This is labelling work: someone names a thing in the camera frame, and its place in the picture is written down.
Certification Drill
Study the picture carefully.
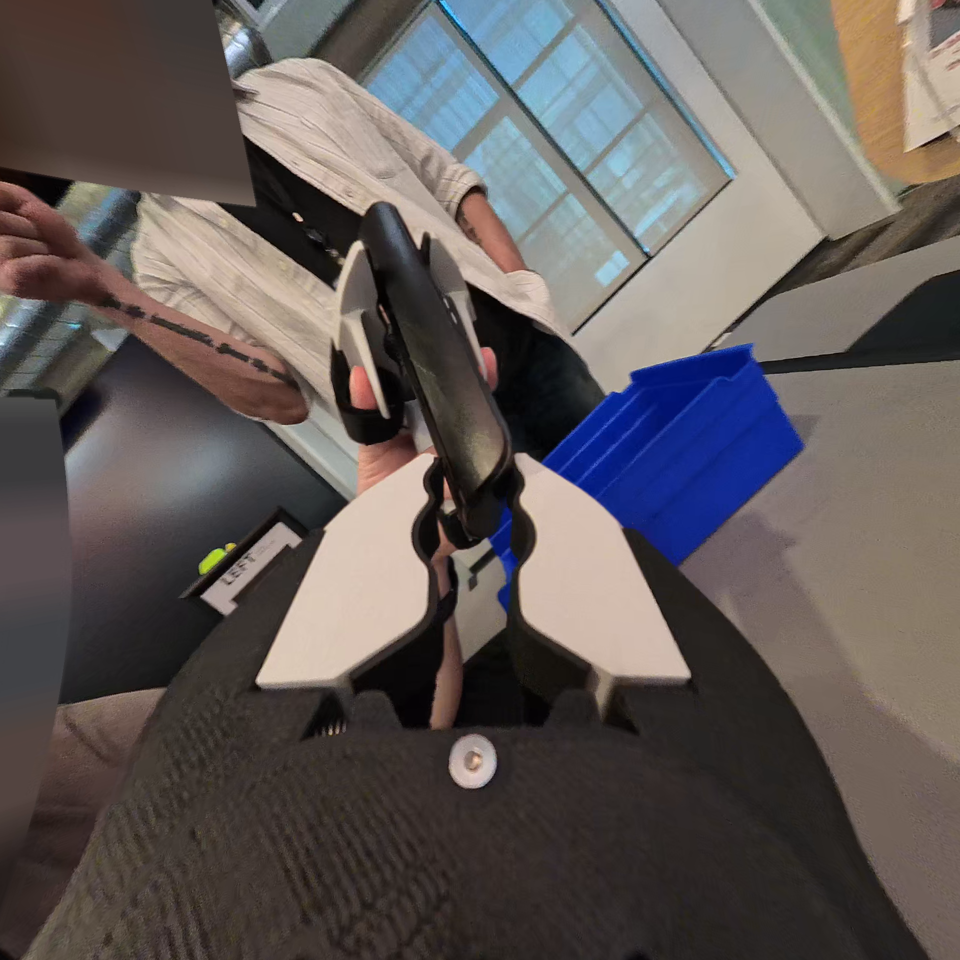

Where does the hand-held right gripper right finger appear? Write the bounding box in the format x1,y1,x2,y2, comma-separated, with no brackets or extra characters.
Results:
504,458,694,703

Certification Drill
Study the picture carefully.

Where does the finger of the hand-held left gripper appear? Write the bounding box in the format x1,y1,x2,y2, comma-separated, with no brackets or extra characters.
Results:
425,236,483,363
332,245,397,423

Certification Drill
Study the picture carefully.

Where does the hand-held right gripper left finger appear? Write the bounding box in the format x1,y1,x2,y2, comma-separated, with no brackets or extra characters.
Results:
255,455,448,703

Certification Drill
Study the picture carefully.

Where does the black remote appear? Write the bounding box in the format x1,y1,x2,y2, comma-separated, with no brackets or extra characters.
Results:
357,203,528,550

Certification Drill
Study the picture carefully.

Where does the person's left forearm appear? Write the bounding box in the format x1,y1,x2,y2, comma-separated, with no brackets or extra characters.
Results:
431,548,468,732

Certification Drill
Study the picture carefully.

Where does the person's left hand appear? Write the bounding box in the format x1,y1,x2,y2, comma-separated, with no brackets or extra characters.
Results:
351,365,439,499

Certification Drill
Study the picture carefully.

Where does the white tag sign board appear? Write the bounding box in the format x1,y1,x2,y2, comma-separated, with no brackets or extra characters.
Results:
195,515,310,618

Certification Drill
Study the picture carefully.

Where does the blue plastic bin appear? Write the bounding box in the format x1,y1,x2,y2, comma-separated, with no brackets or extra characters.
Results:
488,345,805,610

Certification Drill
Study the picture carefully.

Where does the person's torso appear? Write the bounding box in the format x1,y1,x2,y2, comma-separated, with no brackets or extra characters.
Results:
27,687,169,909

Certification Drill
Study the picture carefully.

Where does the black mat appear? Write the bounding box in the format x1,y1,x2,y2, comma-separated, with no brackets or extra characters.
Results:
762,270,960,375

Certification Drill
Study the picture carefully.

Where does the instruction sheet on stand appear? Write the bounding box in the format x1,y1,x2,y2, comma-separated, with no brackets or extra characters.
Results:
828,0,960,190

